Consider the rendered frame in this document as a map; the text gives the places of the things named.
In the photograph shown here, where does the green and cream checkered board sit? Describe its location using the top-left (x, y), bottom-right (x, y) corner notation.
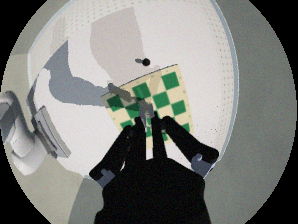
top-left (100, 65), bottom-right (194, 134)

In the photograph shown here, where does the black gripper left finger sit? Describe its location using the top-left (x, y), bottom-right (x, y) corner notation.
top-left (89, 105), bottom-right (147, 192)

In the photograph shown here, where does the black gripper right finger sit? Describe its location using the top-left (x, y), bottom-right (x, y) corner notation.
top-left (149, 103), bottom-right (219, 190)

